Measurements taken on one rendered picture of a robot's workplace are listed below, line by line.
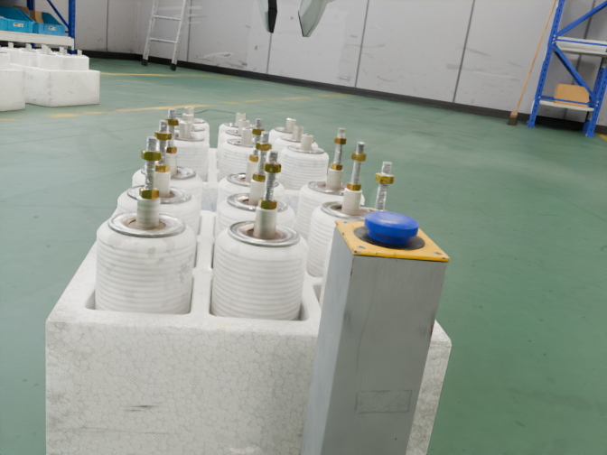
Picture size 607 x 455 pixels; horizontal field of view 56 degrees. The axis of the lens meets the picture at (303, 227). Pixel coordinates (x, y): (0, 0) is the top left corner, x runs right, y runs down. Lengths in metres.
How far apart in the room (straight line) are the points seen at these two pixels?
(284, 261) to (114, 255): 0.16
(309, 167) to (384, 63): 6.07
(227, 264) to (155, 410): 0.16
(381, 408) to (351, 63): 6.86
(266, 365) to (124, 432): 0.15
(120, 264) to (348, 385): 0.25
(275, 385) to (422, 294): 0.22
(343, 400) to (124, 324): 0.22
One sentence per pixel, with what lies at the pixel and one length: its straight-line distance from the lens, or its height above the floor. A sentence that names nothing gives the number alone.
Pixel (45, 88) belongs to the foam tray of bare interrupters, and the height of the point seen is 0.09.
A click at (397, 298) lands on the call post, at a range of 0.41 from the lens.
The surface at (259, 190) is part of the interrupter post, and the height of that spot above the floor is 0.27.
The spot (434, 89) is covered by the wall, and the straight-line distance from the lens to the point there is 7.02.
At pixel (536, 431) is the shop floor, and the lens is 0.86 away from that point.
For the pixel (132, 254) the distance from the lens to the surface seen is 0.56.
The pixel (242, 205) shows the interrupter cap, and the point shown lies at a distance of 0.68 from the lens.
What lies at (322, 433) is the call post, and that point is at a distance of 0.46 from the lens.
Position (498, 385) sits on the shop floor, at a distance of 0.93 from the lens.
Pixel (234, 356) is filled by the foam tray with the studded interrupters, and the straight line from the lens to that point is 0.56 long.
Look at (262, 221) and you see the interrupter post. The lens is 0.58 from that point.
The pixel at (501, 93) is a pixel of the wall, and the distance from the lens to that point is 6.95.
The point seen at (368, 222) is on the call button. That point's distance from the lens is 0.41.
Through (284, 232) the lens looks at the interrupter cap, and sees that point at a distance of 0.60.
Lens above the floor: 0.44
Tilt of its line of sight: 17 degrees down
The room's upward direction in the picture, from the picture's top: 8 degrees clockwise
